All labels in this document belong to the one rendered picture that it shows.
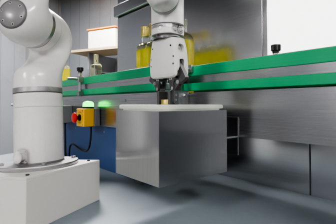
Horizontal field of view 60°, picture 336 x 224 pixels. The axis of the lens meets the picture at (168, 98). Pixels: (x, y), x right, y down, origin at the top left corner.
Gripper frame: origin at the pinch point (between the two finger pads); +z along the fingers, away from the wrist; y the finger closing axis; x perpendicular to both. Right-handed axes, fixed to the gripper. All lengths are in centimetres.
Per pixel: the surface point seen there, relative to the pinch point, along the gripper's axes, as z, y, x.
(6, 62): -55, 381, -57
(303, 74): -5.4, -26.9, -17.3
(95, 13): -140, 353, -174
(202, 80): -6.1, 4.4, -18.7
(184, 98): -0.5, 8.2, -14.8
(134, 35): -35, 69, -40
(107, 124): 9.0, 43.4, -8.6
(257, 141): 13.9, -3.6, -37.3
